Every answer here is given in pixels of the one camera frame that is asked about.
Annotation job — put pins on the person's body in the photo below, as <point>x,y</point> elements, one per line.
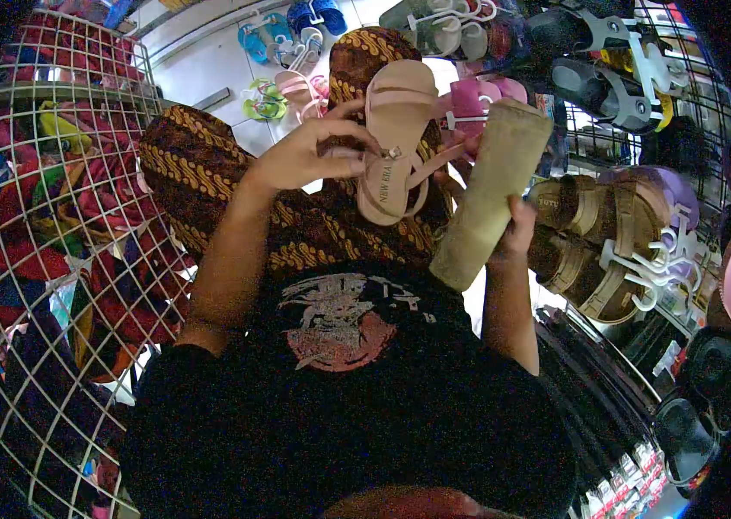
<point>352,415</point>

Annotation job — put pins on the green sandal pair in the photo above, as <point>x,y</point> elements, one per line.
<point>265,104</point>

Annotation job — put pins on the light blue sandal pair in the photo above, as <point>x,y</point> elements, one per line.
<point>261,36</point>

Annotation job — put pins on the person's legs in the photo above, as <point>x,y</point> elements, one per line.
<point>209,168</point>

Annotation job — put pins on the pale pink sandal pair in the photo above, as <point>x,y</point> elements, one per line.
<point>297,87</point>

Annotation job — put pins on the person's right hand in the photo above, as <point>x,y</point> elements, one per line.
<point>519,233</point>

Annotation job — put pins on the full shoe display rack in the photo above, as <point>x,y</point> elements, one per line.
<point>611,220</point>

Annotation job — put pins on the person's left hand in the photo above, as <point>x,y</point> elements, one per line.
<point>300,159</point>

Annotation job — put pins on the person's right thumb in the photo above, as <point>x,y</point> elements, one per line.
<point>521,211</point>

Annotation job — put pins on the tan soled sandal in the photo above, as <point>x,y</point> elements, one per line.
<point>495,194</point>

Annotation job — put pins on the dark blue sandal pair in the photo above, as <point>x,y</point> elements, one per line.
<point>320,14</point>

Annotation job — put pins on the person's left fingers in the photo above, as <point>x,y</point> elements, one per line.
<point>349,139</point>

